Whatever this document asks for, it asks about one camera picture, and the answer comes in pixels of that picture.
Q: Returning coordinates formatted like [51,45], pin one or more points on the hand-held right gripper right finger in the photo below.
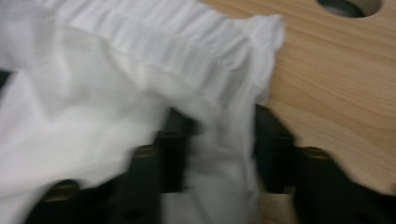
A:
[272,149]

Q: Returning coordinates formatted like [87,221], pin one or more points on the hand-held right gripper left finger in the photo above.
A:
[176,149]

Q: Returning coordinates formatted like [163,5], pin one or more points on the white cloth garment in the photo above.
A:
[109,93]

